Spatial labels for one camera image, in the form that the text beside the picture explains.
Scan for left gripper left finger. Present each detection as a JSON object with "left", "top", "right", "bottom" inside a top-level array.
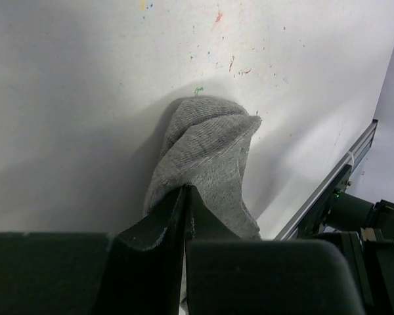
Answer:
[{"left": 0, "top": 188, "right": 186, "bottom": 314}]

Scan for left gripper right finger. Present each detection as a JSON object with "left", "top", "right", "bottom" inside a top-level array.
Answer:
[{"left": 185, "top": 187, "right": 364, "bottom": 314}]

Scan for grey striped sock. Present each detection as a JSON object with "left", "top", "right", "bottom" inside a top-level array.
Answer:
[{"left": 143, "top": 96, "right": 262, "bottom": 240}]

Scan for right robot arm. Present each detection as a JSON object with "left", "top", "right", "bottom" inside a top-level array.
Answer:
[{"left": 297, "top": 190, "right": 394, "bottom": 314}]

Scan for aluminium frame rail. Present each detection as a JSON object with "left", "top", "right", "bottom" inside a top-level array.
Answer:
[{"left": 275, "top": 119, "right": 378, "bottom": 240}]

